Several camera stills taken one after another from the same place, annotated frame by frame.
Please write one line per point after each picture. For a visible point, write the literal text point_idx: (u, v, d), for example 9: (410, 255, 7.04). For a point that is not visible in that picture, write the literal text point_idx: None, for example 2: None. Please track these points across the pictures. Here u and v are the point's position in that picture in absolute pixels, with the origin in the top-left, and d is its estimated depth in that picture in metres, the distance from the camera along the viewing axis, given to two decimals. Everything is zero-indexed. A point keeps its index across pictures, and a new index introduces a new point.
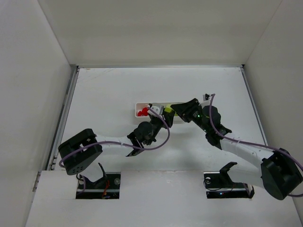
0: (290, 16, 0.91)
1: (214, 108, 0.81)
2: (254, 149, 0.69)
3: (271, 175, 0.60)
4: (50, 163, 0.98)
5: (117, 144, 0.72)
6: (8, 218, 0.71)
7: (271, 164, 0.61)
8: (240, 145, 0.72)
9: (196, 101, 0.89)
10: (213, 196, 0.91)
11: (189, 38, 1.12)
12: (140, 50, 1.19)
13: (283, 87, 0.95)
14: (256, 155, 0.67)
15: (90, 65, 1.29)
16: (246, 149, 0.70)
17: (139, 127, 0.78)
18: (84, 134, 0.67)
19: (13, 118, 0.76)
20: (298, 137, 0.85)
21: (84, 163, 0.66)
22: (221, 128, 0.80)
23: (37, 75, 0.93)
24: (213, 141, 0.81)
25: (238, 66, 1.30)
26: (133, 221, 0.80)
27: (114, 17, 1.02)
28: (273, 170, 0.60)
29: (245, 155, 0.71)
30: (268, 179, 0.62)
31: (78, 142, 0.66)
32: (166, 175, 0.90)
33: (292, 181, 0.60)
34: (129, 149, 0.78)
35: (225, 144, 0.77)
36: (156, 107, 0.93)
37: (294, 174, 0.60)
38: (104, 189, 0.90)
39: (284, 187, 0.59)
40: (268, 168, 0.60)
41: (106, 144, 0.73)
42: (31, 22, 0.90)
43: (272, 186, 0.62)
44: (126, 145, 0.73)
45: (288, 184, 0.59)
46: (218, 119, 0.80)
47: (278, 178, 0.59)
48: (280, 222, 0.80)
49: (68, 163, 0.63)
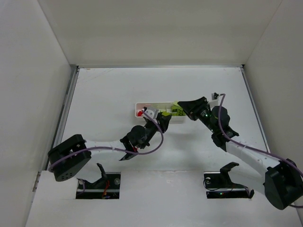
0: (290, 17, 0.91)
1: (224, 109, 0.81)
2: (261, 157, 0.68)
3: (274, 185, 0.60)
4: None
5: (108, 148, 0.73)
6: (8, 218, 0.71)
7: (277, 173, 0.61)
8: (246, 151, 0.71)
9: (205, 100, 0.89)
10: (213, 196, 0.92)
11: (189, 38, 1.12)
12: (140, 50, 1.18)
13: (283, 87, 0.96)
14: (261, 162, 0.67)
15: (90, 65, 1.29)
16: (252, 155, 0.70)
17: (132, 130, 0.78)
18: (73, 139, 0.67)
19: (13, 118, 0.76)
20: (298, 138, 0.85)
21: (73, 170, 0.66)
22: (228, 130, 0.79)
23: (37, 75, 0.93)
24: (218, 142, 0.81)
25: (238, 66, 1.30)
26: (133, 221, 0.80)
27: (114, 17, 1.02)
28: (277, 179, 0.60)
29: (249, 160, 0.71)
30: (271, 188, 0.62)
31: (67, 148, 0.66)
32: (166, 176, 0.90)
33: (295, 192, 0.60)
34: (122, 153, 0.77)
35: (230, 146, 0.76)
36: (150, 110, 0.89)
37: (297, 187, 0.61)
38: (104, 189, 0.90)
39: (285, 198, 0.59)
40: (271, 177, 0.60)
41: (96, 149, 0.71)
42: (31, 21, 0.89)
43: (272, 195, 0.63)
44: (118, 150, 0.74)
45: (290, 196, 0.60)
46: (226, 121, 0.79)
47: (280, 189, 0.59)
48: (280, 222, 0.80)
49: (57, 170, 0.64)
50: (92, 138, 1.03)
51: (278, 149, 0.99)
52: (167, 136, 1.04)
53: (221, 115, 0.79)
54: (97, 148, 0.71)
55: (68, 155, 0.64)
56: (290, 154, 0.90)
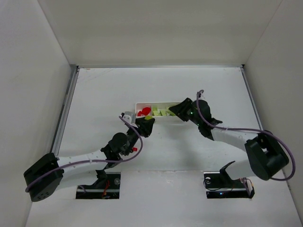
0: (289, 16, 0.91)
1: (203, 100, 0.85)
2: (241, 133, 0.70)
3: (254, 154, 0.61)
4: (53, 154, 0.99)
5: (86, 162, 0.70)
6: (8, 218, 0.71)
7: (256, 144, 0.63)
8: (228, 132, 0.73)
9: (189, 100, 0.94)
10: (213, 196, 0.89)
11: (188, 38, 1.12)
12: (140, 50, 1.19)
13: (282, 87, 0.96)
14: (242, 137, 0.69)
15: (90, 66, 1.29)
16: (234, 134, 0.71)
17: (115, 138, 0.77)
18: (45, 159, 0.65)
19: (13, 118, 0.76)
20: (298, 137, 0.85)
21: (49, 188, 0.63)
22: (212, 120, 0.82)
23: (37, 75, 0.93)
24: (207, 133, 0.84)
25: (238, 66, 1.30)
26: (133, 221, 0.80)
27: (114, 17, 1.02)
28: (257, 150, 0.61)
29: (233, 141, 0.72)
30: (253, 160, 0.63)
31: (42, 168, 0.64)
32: (166, 176, 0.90)
33: (277, 161, 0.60)
34: (103, 163, 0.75)
35: (216, 133, 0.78)
36: (128, 115, 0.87)
37: (278, 155, 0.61)
38: (104, 189, 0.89)
39: (267, 166, 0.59)
40: (251, 147, 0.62)
41: (70, 166, 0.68)
42: (31, 21, 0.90)
43: (257, 167, 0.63)
44: (96, 161, 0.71)
45: (272, 163, 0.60)
46: (207, 111, 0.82)
47: (261, 157, 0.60)
48: (280, 222, 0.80)
49: (32, 191, 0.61)
50: (92, 138, 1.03)
51: None
52: (167, 136, 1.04)
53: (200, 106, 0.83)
54: (70, 165, 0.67)
55: (43, 174, 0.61)
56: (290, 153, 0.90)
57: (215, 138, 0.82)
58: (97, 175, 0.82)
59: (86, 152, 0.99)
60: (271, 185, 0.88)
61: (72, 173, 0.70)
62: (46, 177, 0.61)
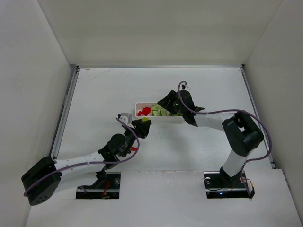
0: (289, 16, 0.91)
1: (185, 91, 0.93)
2: (219, 115, 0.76)
3: (232, 132, 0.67)
4: (53, 154, 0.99)
5: (84, 164, 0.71)
6: (9, 218, 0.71)
7: (232, 122, 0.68)
8: (209, 116, 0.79)
9: (173, 92, 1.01)
10: (213, 196, 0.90)
11: (188, 38, 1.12)
12: (140, 50, 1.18)
13: (282, 87, 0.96)
14: (220, 118, 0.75)
15: (90, 65, 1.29)
16: (213, 117, 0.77)
17: (113, 139, 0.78)
18: (42, 163, 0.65)
19: (13, 118, 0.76)
20: (298, 137, 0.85)
21: (48, 192, 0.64)
22: (195, 108, 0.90)
23: (37, 75, 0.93)
24: (192, 120, 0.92)
25: (238, 66, 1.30)
26: (133, 221, 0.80)
27: (114, 17, 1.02)
28: (233, 126, 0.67)
29: (213, 123, 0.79)
30: (230, 137, 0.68)
31: (40, 170, 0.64)
32: (166, 176, 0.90)
33: (252, 136, 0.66)
34: (101, 165, 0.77)
35: (198, 119, 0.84)
36: (124, 116, 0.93)
37: (253, 131, 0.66)
38: (104, 189, 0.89)
39: (244, 143, 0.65)
40: (228, 126, 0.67)
41: (68, 169, 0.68)
42: (31, 22, 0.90)
43: (235, 144, 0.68)
44: (94, 163, 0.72)
45: (248, 140, 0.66)
46: (189, 100, 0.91)
47: (237, 135, 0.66)
48: (280, 222, 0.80)
49: (31, 194, 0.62)
50: (92, 138, 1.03)
51: (279, 149, 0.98)
52: (167, 136, 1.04)
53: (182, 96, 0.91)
54: (68, 168, 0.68)
55: (40, 178, 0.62)
56: (290, 154, 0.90)
57: (199, 124, 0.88)
58: (97, 175, 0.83)
59: (86, 152, 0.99)
60: (271, 185, 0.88)
61: (70, 175, 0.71)
62: (44, 180, 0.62)
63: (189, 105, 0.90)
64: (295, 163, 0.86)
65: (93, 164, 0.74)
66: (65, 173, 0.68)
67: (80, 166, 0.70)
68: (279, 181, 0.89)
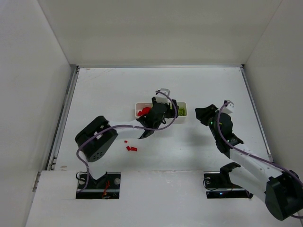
0: (289, 17, 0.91)
1: (227, 115, 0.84)
2: (263, 166, 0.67)
3: (275, 195, 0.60)
4: (50, 163, 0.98)
5: (129, 126, 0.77)
6: (9, 218, 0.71)
7: (278, 184, 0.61)
8: (249, 159, 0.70)
9: (213, 108, 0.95)
10: (213, 196, 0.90)
11: (190, 38, 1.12)
12: (141, 50, 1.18)
13: (282, 87, 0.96)
14: (263, 171, 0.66)
15: (90, 65, 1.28)
16: (254, 164, 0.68)
17: (153, 109, 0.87)
18: (97, 121, 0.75)
19: (13, 118, 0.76)
20: (298, 137, 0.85)
21: (103, 148, 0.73)
22: (232, 137, 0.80)
23: (37, 75, 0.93)
24: (222, 149, 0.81)
25: (238, 66, 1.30)
26: (133, 221, 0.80)
27: (114, 16, 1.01)
28: (279, 189, 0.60)
29: (251, 168, 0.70)
30: (271, 197, 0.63)
31: (95, 129, 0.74)
32: (166, 175, 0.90)
33: (296, 204, 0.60)
34: (141, 131, 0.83)
35: (234, 153, 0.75)
36: (164, 90, 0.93)
37: (298, 198, 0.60)
38: (104, 189, 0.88)
39: (285, 209, 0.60)
40: (273, 187, 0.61)
41: (120, 128, 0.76)
42: (31, 21, 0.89)
43: (273, 205, 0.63)
44: (138, 127, 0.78)
45: (291, 206, 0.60)
46: (228, 127, 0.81)
47: (281, 198, 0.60)
48: (280, 223, 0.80)
49: (88, 150, 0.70)
50: None
51: (278, 149, 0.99)
52: (167, 136, 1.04)
53: (222, 120, 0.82)
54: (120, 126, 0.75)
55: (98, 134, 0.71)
56: (289, 153, 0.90)
57: (231, 157, 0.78)
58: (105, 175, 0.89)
59: None
60: None
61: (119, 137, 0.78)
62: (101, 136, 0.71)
63: (225, 132, 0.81)
64: (294, 163, 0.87)
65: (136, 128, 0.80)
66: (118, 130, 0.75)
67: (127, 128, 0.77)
68: None
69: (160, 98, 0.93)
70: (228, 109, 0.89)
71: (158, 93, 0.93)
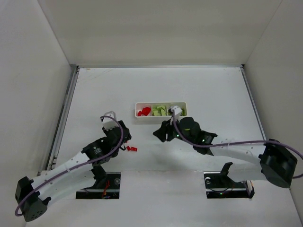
0: (289, 17, 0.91)
1: (186, 118, 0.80)
2: (247, 148, 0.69)
3: (273, 169, 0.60)
4: (50, 163, 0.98)
5: (63, 173, 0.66)
6: (9, 218, 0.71)
7: (269, 158, 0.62)
8: (231, 147, 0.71)
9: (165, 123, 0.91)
10: (213, 196, 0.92)
11: (189, 38, 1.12)
12: (140, 50, 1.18)
13: (282, 87, 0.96)
14: (251, 153, 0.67)
15: (90, 65, 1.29)
16: (239, 150, 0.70)
17: (111, 133, 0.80)
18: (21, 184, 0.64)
19: (13, 118, 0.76)
20: (298, 137, 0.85)
21: (38, 208, 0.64)
22: (205, 135, 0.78)
23: (36, 75, 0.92)
24: (201, 151, 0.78)
25: (238, 66, 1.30)
26: (132, 221, 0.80)
27: (113, 17, 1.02)
28: (272, 163, 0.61)
29: (237, 154, 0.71)
30: (271, 173, 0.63)
31: (22, 192, 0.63)
32: (166, 175, 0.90)
33: (292, 166, 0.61)
34: (88, 165, 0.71)
35: (215, 150, 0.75)
36: (109, 113, 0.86)
37: (291, 160, 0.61)
38: (104, 189, 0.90)
39: (288, 176, 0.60)
40: (268, 164, 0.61)
41: (47, 184, 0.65)
42: (31, 22, 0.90)
43: (275, 178, 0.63)
44: (74, 169, 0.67)
45: (290, 170, 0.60)
46: (196, 128, 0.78)
47: (280, 169, 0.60)
48: (280, 223, 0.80)
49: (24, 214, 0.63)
50: (92, 138, 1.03)
51: None
52: None
53: (187, 125, 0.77)
54: (47, 182, 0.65)
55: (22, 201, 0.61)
56: None
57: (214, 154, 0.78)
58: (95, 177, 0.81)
59: None
60: (271, 185, 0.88)
61: (56, 186, 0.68)
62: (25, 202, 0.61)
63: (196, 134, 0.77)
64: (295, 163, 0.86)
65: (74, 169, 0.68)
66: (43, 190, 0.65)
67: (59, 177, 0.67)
68: None
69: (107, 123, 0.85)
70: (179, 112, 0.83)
71: (104, 118, 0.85)
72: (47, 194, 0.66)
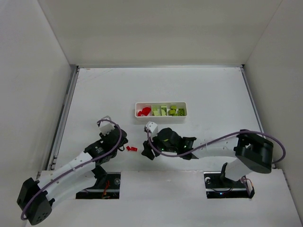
0: (289, 17, 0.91)
1: (164, 130, 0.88)
2: (223, 143, 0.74)
3: (250, 158, 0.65)
4: (50, 163, 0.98)
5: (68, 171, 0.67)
6: (9, 218, 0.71)
7: (244, 149, 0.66)
8: (209, 147, 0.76)
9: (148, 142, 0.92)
10: (213, 196, 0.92)
11: (189, 38, 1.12)
12: (140, 50, 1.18)
13: (282, 87, 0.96)
14: (227, 148, 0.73)
15: (90, 66, 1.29)
16: (216, 147, 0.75)
17: (111, 134, 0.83)
18: (26, 186, 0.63)
19: (13, 118, 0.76)
20: (298, 137, 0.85)
21: (44, 209, 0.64)
22: (185, 141, 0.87)
23: (37, 75, 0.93)
24: (186, 157, 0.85)
25: (238, 66, 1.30)
26: (132, 221, 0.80)
27: (113, 17, 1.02)
28: (247, 153, 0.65)
29: (216, 152, 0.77)
30: (249, 163, 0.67)
31: (27, 195, 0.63)
32: (166, 175, 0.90)
33: (265, 152, 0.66)
34: (91, 164, 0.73)
35: (197, 152, 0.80)
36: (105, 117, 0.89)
37: (264, 146, 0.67)
38: (104, 189, 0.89)
39: (264, 162, 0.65)
40: (244, 155, 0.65)
41: (53, 183, 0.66)
42: (31, 22, 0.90)
43: (255, 167, 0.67)
44: (79, 168, 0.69)
45: (265, 157, 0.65)
46: (174, 137, 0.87)
47: (255, 157, 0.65)
48: (280, 223, 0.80)
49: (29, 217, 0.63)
50: (92, 139, 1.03)
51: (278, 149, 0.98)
52: None
53: (167, 135, 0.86)
54: (54, 182, 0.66)
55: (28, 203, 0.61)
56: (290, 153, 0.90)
57: (199, 156, 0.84)
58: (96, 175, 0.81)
59: None
60: (271, 185, 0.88)
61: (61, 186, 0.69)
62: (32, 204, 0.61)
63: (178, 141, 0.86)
64: (295, 163, 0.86)
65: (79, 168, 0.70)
66: (50, 189, 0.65)
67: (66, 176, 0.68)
68: (279, 181, 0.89)
69: (104, 126, 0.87)
70: (154, 127, 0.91)
71: (101, 123, 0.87)
72: (53, 193, 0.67)
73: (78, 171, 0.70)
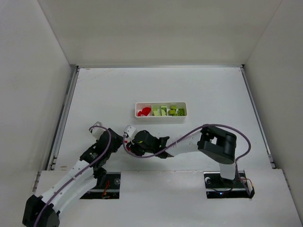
0: (289, 17, 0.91)
1: (138, 133, 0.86)
2: (189, 139, 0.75)
3: (212, 150, 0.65)
4: (50, 163, 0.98)
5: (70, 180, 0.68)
6: (9, 218, 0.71)
7: (206, 142, 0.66)
8: (179, 144, 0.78)
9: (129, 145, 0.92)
10: (213, 196, 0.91)
11: (188, 38, 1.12)
12: (140, 50, 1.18)
13: (282, 87, 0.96)
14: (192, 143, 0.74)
15: (90, 65, 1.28)
16: (183, 143, 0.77)
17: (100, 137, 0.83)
18: (29, 204, 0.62)
19: (13, 118, 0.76)
20: (298, 137, 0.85)
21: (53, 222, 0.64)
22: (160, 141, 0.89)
23: (36, 75, 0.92)
24: (163, 155, 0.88)
25: (238, 66, 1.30)
26: (132, 221, 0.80)
27: (113, 17, 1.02)
28: (209, 145, 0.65)
29: (187, 148, 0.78)
30: (212, 155, 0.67)
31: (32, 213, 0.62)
32: (166, 175, 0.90)
33: (228, 143, 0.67)
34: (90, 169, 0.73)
35: (170, 150, 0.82)
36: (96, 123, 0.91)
37: (227, 137, 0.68)
38: (104, 189, 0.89)
39: (228, 153, 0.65)
40: (205, 148, 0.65)
41: (57, 195, 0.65)
42: (31, 22, 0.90)
43: (219, 158, 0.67)
44: (79, 174, 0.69)
45: (228, 148, 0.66)
46: (149, 138, 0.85)
47: (217, 149, 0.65)
48: (280, 223, 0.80)
49: None
50: (92, 139, 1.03)
51: (278, 149, 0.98)
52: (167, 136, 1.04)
53: (140, 138, 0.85)
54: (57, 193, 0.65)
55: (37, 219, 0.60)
56: (290, 154, 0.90)
57: (174, 154, 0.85)
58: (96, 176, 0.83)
59: None
60: (271, 185, 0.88)
61: (66, 198, 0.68)
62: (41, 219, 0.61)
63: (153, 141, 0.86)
64: (294, 163, 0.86)
65: (79, 175, 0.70)
66: (56, 201, 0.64)
67: (68, 186, 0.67)
68: (279, 181, 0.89)
69: (95, 133, 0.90)
70: (133, 131, 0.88)
71: (93, 129, 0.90)
72: (59, 205, 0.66)
73: (79, 179, 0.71)
